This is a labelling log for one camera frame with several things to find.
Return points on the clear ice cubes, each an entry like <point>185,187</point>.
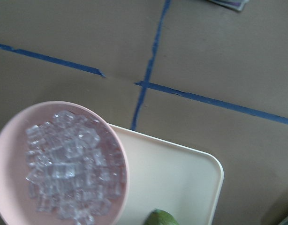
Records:
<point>77,168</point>

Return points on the pink bowl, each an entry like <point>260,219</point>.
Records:
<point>16,207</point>

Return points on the cream plastic tray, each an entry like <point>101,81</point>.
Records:
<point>163,175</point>

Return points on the green fruit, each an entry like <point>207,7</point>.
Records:
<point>160,217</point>

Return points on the crossing blue tape strip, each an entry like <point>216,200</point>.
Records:
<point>148,85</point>

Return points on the long blue tape strip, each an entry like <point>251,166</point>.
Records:
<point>149,68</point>

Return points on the papers at top edge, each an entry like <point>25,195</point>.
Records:
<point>236,5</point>

